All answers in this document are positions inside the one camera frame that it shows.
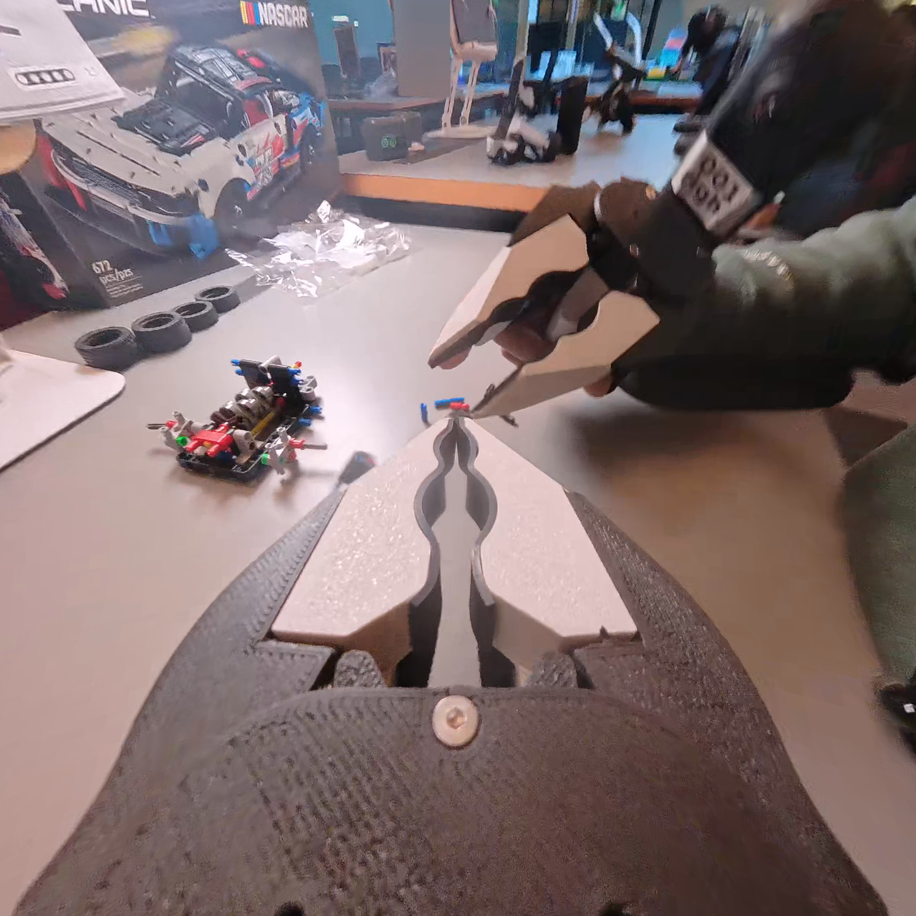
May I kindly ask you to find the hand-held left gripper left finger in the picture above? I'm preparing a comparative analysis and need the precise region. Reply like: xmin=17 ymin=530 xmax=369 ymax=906
xmin=271 ymin=418 xmax=455 ymax=682

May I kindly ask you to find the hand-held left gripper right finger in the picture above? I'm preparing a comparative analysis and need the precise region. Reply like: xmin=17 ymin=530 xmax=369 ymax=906
xmin=457 ymin=418 xmax=639 ymax=679

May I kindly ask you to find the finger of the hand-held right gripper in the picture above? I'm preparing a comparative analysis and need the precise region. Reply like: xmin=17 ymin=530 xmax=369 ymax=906
xmin=428 ymin=213 xmax=595 ymax=370
xmin=471 ymin=288 xmax=661 ymax=420

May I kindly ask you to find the black rounded lego beam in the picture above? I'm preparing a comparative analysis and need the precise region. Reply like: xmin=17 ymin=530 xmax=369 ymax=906
xmin=335 ymin=449 xmax=380 ymax=489

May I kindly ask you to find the lego car chassis assembly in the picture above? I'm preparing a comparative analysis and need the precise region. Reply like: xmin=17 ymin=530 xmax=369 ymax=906
xmin=146 ymin=355 xmax=329 ymax=482

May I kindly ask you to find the lego car set box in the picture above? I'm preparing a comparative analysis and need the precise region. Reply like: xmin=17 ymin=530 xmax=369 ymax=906
xmin=0 ymin=0 xmax=343 ymax=330

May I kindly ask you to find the orange edged table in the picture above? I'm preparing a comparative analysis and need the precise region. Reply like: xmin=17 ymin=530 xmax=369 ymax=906
xmin=340 ymin=107 xmax=706 ymax=216

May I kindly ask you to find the black and white device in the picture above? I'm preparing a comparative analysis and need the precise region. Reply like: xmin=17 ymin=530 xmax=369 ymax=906
xmin=587 ymin=14 xmax=645 ymax=133
xmin=487 ymin=61 xmax=591 ymax=167

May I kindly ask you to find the black device with green lights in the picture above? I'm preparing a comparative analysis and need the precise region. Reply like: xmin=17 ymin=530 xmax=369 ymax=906
xmin=361 ymin=111 xmax=425 ymax=164

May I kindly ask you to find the clear plastic bag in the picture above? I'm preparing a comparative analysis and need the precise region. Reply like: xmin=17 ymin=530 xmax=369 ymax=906
xmin=225 ymin=200 xmax=412 ymax=298

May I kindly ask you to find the white stand with legs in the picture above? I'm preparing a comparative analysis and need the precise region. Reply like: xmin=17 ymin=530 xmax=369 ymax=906
xmin=426 ymin=0 xmax=502 ymax=140

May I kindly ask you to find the white monitor stand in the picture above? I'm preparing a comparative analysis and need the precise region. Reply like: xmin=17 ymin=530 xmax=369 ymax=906
xmin=0 ymin=336 xmax=126 ymax=469

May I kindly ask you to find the white paper sheet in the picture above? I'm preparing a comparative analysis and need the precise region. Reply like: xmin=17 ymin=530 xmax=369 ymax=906
xmin=0 ymin=0 xmax=126 ymax=123

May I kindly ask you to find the black cable with round plug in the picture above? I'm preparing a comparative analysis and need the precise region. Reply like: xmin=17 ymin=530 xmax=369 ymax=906
xmin=879 ymin=680 xmax=916 ymax=752

